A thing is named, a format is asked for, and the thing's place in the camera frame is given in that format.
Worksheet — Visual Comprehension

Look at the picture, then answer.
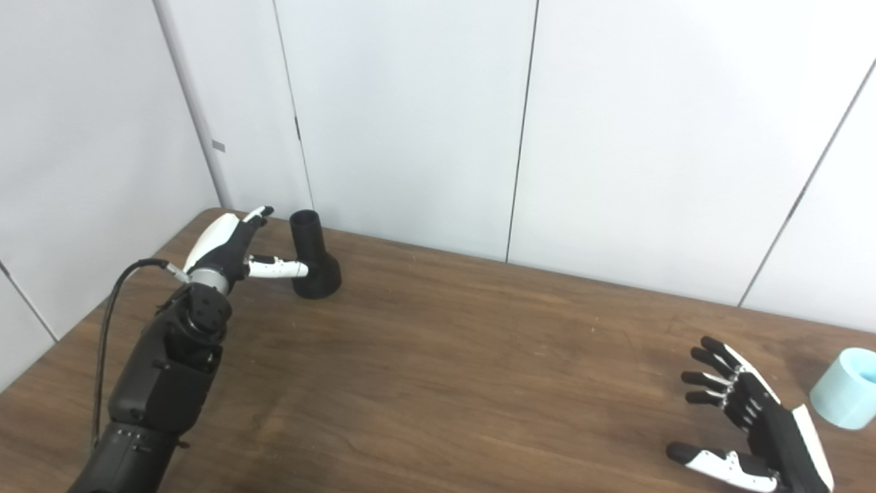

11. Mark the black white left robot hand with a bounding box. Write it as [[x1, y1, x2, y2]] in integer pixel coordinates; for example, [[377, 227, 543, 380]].
[[183, 205, 310, 288]]

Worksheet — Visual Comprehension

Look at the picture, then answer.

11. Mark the light blue cylinder cup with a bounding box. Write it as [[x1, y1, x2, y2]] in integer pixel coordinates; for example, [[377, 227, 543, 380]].
[[810, 348, 876, 431]]

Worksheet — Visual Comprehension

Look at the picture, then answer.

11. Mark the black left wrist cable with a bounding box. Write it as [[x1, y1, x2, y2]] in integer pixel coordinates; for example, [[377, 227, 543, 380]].
[[91, 258, 191, 453]]

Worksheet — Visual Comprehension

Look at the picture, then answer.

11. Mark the black flared nozzle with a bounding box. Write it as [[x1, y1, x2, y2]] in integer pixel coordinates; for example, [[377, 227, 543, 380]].
[[289, 210, 342, 301]]

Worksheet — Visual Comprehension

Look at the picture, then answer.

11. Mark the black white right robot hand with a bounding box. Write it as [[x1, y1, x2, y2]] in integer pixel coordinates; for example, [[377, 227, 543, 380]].
[[667, 336, 836, 493]]

